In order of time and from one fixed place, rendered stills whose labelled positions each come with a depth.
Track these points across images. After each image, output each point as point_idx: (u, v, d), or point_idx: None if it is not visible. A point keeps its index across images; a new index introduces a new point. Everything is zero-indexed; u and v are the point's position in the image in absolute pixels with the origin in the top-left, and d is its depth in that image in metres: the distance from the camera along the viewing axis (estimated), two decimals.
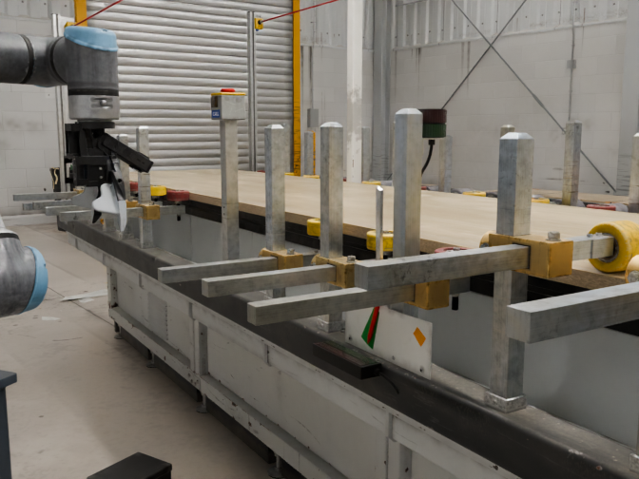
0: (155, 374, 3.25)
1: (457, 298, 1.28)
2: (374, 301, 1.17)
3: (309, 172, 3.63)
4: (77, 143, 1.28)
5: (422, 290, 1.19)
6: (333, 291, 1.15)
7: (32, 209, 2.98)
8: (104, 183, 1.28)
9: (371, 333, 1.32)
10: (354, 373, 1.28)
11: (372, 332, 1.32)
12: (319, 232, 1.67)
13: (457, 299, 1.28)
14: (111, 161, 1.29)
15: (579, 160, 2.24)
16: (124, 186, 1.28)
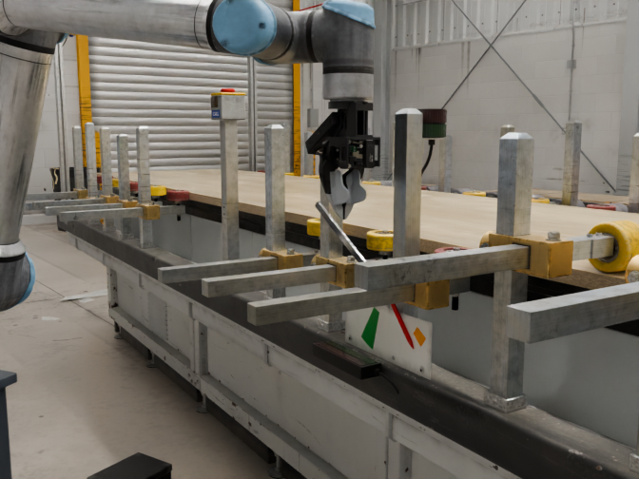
0: (155, 374, 3.25)
1: (457, 298, 1.28)
2: (374, 301, 1.17)
3: (309, 172, 3.63)
4: (359, 123, 1.22)
5: (422, 290, 1.19)
6: (333, 291, 1.15)
7: (32, 209, 2.98)
8: (358, 170, 1.27)
9: (407, 334, 1.23)
10: (354, 373, 1.28)
11: (407, 333, 1.23)
12: (319, 232, 1.67)
13: (457, 299, 1.28)
14: None
15: (579, 160, 2.24)
16: None
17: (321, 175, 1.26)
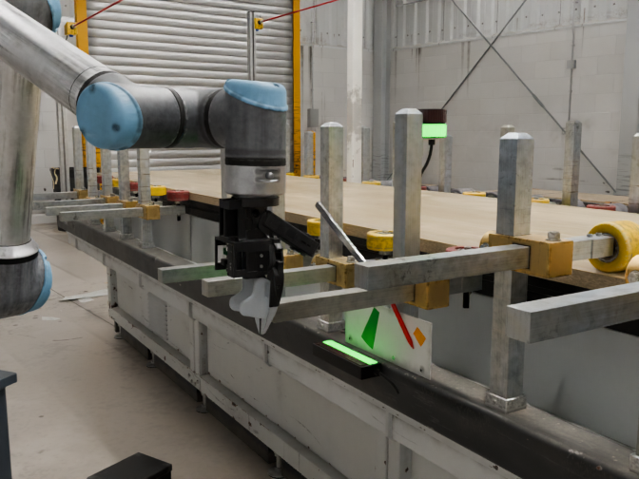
0: (155, 374, 3.25)
1: (469, 296, 1.29)
2: (388, 299, 1.18)
3: (309, 172, 3.63)
4: (234, 222, 1.03)
5: (422, 290, 1.19)
6: (348, 289, 1.17)
7: (32, 209, 2.98)
8: (260, 278, 1.04)
9: (407, 334, 1.23)
10: (354, 373, 1.28)
11: (407, 333, 1.23)
12: (319, 232, 1.67)
13: (469, 297, 1.30)
14: (274, 245, 1.03)
15: (579, 160, 2.24)
16: (281, 293, 1.04)
17: None
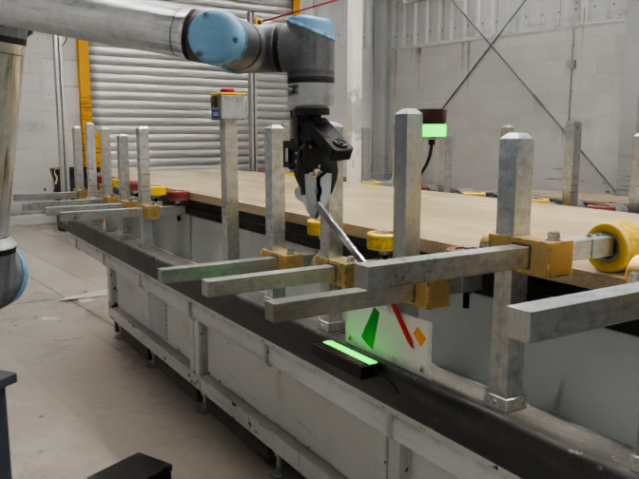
0: (155, 374, 3.25)
1: (469, 296, 1.29)
2: (388, 299, 1.18)
3: (309, 172, 3.63)
4: (301, 128, 1.38)
5: (422, 290, 1.19)
6: (348, 289, 1.17)
7: (32, 209, 2.98)
8: None
9: (407, 334, 1.23)
10: (354, 373, 1.28)
11: (407, 333, 1.23)
12: (319, 232, 1.67)
13: (469, 297, 1.30)
14: (300, 145, 1.32)
15: (579, 160, 2.24)
16: (300, 183, 1.32)
17: (335, 176, 1.37)
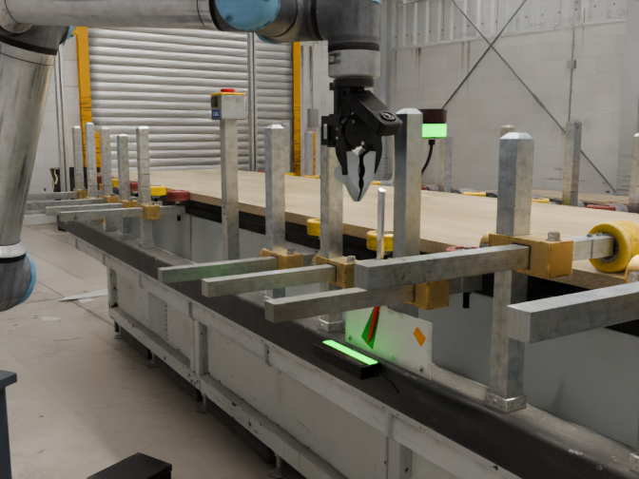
0: (155, 374, 3.25)
1: (469, 296, 1.29)
2: (388, 299, 1.18)
3: (309, 172, 3.63)
4: (341, 103, 1.26)
5: (422, 290, 1.19)
6: (348, 289, 1.17)
7: (32, 209, 2.98)
8: None
9: (371, 333, 1.32)
10: (354, 373, 1.28)
11: (372, 333, 1.32)
12: (319, 232, 1.67)
13: (469, 297, 1.30)
14: (342, 121, 1.20)
15: (579, 160, 2.24)
16: (341, 162, 1.20)
17: (378, 154, 1.24)
